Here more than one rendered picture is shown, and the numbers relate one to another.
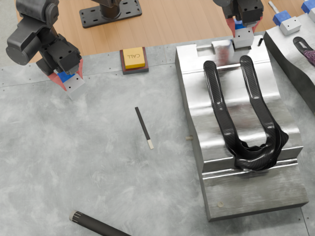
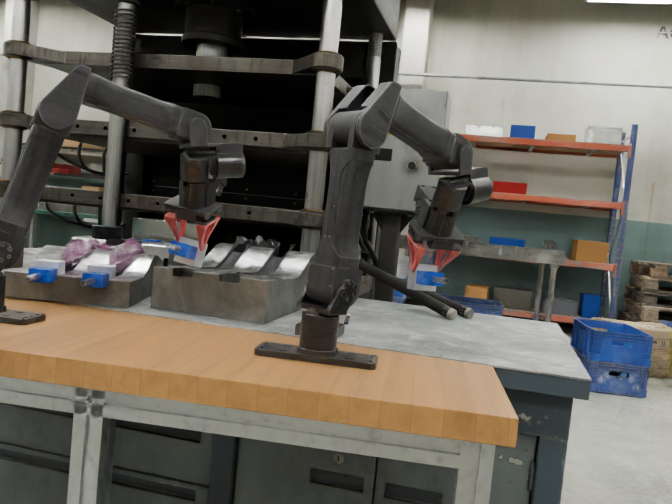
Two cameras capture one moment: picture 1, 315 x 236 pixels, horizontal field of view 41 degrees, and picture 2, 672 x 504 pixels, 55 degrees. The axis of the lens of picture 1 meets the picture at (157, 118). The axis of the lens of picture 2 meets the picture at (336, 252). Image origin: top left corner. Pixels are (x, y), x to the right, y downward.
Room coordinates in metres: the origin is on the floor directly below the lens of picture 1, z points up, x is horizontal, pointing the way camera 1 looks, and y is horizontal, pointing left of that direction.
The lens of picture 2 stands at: (1.83, 0.61, 1.04)
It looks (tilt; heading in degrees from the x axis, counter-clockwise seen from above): 3 degrees down; 204
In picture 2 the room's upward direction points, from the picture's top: 6 degrees clockwise
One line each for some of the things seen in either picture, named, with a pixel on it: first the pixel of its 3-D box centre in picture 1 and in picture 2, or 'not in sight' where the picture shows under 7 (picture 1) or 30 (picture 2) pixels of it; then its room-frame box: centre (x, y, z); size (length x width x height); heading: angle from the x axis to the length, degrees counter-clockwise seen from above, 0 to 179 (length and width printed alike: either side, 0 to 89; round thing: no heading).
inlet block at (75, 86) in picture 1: (64, 75); (432, 278); (0.56, 0.26, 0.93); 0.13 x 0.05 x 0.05; 41
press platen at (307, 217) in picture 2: not in sight; (201, 221); (-0.31, -0.95, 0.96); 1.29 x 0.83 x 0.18; 100
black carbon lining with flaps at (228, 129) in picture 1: (243, 107); (248, 256); (0.48, -0.23, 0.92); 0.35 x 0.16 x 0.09; 10
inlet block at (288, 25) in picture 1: (280, 17); (94, 280); (0.82, -0.38, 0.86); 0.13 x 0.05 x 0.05; 27
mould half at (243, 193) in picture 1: (237, 120); (252, 276); (0.46, -0.22, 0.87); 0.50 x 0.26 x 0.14; 10
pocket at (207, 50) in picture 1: (204, 52); (233, 284); (0.68, -0.14, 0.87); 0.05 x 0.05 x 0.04; 10
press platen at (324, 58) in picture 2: not in sight; (211, 96); (-0.30, -0.95, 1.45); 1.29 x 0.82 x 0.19; 100
